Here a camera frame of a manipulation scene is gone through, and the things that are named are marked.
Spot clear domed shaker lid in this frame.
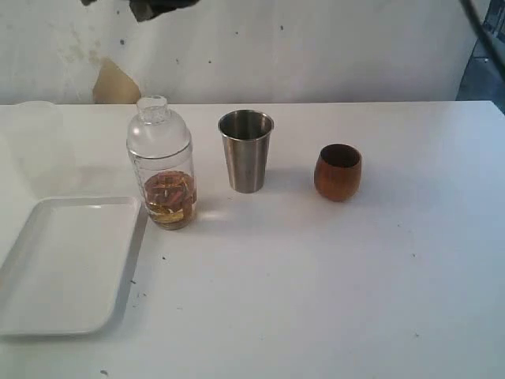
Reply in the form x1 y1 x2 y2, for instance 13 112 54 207
126 96 192 159

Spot clear plastic shaker cup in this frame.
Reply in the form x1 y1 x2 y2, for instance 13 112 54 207
126 116 196 230

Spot stainless steel cup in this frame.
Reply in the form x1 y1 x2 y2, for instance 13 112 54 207
218 109 275 193

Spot translucent plastic cup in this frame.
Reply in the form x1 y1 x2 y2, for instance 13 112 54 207
4 101 75 194

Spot brown wooden blocks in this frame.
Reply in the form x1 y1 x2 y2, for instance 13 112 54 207
144 171 196 222

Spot brown wooden cup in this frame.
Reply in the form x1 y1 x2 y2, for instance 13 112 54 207
313 144 362 202

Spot white rectangular tray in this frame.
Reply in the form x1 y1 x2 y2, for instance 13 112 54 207
1 197 142 337

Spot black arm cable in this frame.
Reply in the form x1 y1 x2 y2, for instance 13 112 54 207
459 0 505 72

